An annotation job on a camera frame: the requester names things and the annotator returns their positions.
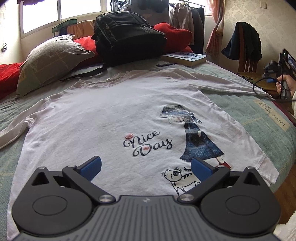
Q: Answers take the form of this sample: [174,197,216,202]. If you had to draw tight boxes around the red pillow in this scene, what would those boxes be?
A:
[73,36,103,69]

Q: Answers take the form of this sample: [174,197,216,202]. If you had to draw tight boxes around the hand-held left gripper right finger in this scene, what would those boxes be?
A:
[177,157,261,204]

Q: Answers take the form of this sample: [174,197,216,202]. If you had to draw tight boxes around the blue paperback book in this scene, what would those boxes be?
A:
[161,52,207,67]

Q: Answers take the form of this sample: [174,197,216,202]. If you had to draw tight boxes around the orange curtain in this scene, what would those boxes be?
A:
[205,0,225,57]

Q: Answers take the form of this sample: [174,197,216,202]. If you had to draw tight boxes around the beige hanging jacket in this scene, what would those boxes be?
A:
[169,3,194,44]

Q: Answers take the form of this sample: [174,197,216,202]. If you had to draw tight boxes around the black hanging coat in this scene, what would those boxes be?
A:
[191,5,205,54]

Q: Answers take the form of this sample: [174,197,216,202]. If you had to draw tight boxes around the cardboard box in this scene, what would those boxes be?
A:
[69,20,96,39]

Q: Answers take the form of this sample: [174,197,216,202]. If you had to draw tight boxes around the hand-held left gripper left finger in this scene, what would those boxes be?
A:
[32,156,115,204]

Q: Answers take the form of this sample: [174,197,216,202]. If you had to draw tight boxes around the black backpack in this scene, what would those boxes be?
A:
[60,12,167,81]

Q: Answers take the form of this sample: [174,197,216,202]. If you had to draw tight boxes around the white fluffy robe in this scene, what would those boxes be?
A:
[274,214,296,241]

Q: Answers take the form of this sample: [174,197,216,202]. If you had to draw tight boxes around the dark blue jacket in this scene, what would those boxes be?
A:
[221,22,263,62]

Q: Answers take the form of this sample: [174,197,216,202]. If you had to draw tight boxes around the grey pillow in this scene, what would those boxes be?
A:
[16,35,96,99]

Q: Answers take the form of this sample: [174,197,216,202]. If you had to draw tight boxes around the wooden chair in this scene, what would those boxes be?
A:
[237,53,273,92]

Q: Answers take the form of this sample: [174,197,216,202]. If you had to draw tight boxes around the green stool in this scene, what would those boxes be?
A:
[51,20,78,37]

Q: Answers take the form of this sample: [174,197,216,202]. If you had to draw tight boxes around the window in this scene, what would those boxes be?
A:
[20,0,130,40]

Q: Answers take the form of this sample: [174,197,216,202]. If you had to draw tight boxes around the white printed t-shirt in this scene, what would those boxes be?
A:
[0,69,279,241]

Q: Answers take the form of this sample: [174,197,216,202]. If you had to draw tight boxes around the person's right hand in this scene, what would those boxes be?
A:
[276,75,296,100]

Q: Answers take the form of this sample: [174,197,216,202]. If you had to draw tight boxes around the grey garment cover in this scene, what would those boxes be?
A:
[131,0,169,24]

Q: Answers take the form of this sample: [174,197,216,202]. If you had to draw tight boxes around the black cable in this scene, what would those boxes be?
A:
[253,77,289,102]

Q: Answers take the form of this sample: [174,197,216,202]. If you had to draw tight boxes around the red cushion behind backpack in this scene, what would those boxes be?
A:
[154,22,193,52]

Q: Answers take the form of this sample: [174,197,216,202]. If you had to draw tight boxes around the black fluffy garment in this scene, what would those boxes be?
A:
[139,0,166,7]

